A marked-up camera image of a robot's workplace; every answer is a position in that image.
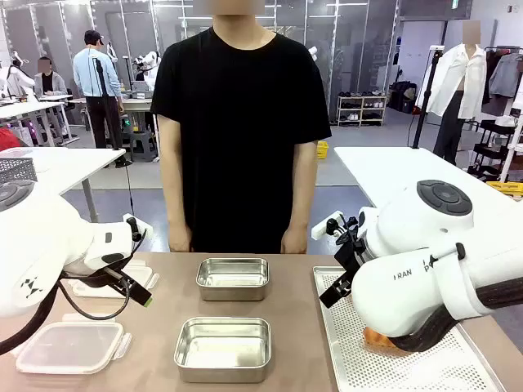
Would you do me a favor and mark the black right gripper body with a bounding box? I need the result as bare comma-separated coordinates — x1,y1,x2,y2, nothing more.
333,223,369,283

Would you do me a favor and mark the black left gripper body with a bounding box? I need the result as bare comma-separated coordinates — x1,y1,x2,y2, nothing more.
101,264,133,292

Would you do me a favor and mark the golden brown croissant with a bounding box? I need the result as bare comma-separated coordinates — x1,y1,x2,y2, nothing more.
362,326,400,353

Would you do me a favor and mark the translucent white plastic lid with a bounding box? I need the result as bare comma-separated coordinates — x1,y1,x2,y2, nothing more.
15,321,133,376
66,259,160,299

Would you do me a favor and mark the person's right forearm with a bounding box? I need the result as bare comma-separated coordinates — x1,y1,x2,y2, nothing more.
159,163,186,229

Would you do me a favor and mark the person's left forearm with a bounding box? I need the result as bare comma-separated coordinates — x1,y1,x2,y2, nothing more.
285,163,318,230

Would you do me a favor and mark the rectangular steel container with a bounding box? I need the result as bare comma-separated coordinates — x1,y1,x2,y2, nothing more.
195,256,270,302
174,317,274,384

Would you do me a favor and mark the person's left hand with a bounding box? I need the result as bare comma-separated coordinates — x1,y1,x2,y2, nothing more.
280,224,309,256

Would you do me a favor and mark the person's right hand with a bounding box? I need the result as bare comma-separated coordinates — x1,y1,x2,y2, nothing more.
168,222,194,253

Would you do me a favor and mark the perforated metal baking tray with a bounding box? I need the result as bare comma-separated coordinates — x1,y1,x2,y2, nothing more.
312,265,507,392

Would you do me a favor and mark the white side table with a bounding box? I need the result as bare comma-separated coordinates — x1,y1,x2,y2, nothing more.
0,145,127,224

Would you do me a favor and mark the grey step stool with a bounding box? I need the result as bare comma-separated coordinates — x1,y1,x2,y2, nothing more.
129,130,159,163

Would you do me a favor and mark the white shoe rack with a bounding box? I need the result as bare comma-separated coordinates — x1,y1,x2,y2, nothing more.
337,93,388,127

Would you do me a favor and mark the grey perforated basket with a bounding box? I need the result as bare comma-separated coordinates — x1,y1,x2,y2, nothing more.
0,157,38,185

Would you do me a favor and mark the person in black t-shirt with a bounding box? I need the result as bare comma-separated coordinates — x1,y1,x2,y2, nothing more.
150,14,333,255

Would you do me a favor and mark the black bags pile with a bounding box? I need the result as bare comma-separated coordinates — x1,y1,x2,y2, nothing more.
388,80,418,114

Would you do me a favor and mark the yellow flat basket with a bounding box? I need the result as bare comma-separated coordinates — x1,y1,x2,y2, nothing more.
485,180,523,202

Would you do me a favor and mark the black tripod pole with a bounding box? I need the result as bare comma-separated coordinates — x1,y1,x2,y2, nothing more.
411,45,445,149

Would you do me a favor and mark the grey background workbench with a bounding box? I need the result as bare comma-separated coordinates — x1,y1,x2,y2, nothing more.
69,96,160,160

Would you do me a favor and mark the black rolling cart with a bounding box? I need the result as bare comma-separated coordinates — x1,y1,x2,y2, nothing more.
467,116,523,183

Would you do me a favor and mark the person in red top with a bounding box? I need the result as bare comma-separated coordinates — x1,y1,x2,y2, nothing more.
0,126,22,152

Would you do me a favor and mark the white background desk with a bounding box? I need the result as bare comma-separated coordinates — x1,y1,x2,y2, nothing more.
0,94,79,146

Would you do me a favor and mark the mannequin with white shirt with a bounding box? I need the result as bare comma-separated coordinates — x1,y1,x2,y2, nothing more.
415,20,488,167

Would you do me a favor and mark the man in light blue shirt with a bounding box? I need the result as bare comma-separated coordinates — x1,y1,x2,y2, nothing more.
72,29,132,169

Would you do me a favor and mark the seated person in grey jacket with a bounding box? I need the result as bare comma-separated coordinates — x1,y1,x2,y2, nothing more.
33,56,69,144

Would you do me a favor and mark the clothes rack with garments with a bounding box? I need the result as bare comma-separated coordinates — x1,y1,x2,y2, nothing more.
481,45,523,119

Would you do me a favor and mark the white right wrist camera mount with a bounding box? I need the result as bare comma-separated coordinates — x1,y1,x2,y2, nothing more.
311,211,345,240

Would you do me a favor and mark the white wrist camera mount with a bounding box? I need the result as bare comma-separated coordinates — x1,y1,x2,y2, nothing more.
311,211,345,240
122,212,154,243

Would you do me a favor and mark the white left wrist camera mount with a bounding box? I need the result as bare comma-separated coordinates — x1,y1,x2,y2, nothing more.
122,212,154,243

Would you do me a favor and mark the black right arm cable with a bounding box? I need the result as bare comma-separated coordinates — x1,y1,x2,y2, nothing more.
387,281,523,354

